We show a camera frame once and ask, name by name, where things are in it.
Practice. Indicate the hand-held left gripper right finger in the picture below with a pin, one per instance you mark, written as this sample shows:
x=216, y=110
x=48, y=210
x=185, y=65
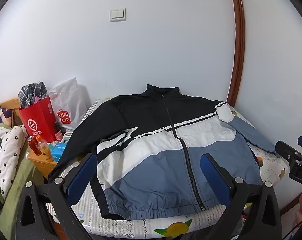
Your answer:
x=213, y=177

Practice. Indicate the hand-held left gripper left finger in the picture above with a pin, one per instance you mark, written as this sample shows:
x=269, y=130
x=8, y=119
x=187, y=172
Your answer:
x=80, y=177

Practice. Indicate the black white blue jacket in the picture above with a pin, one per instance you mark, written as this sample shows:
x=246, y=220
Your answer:
x=153, y=155

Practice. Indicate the blue tissue pack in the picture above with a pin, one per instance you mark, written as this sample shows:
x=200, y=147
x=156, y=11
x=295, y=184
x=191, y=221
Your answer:
x=58, y=152

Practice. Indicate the brown wooden baseboard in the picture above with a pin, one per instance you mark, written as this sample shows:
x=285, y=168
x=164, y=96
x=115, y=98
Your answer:
x=291, y=206

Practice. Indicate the wooden nightstand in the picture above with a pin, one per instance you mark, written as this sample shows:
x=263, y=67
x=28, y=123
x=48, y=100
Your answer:
x=43, y=167

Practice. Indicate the white gridded box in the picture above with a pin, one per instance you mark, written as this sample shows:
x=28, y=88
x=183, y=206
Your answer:
x=68, y=135

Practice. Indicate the orange drink bottle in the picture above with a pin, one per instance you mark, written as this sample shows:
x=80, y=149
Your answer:
x=44, y=150

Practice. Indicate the pink plastic cup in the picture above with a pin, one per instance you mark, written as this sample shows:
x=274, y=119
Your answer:
x=58, y=135

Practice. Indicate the small dark bottle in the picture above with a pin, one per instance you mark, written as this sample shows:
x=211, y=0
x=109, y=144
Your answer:
x=57, y=127

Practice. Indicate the red drink can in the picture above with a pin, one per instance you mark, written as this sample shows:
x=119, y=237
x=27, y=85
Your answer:
x=33, y=145

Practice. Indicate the green blanket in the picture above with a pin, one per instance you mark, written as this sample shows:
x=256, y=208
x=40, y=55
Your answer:
x=20, y=175

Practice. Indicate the red paper bag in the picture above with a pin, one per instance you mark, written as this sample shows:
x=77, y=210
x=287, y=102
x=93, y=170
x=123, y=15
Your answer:
x=38, y=122

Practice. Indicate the fruit print lace tablecloth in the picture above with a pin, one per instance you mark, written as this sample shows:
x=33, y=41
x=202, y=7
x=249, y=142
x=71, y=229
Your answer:
x=141, y=225

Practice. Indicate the white floral quilt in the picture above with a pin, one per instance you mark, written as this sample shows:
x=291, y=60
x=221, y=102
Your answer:
x=5, y=155

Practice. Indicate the white plastic shopping bag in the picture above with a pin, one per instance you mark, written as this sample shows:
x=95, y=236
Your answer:
x=68, y=100

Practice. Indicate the purple patterned cloth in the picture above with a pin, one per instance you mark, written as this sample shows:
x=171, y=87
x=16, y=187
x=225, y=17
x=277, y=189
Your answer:
x=4, y=113

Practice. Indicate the grey plaid cloth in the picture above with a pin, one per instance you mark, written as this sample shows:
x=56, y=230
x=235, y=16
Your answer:
x=28, y=92

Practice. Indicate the wooden bed headboard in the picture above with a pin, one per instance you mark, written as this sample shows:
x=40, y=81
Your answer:
x=8, y=103

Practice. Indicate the brown wooden door frame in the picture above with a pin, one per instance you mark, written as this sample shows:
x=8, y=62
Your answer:
x=237, y=42

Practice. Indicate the white wall light switch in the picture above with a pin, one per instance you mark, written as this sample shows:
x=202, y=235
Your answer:
x=117, y=15

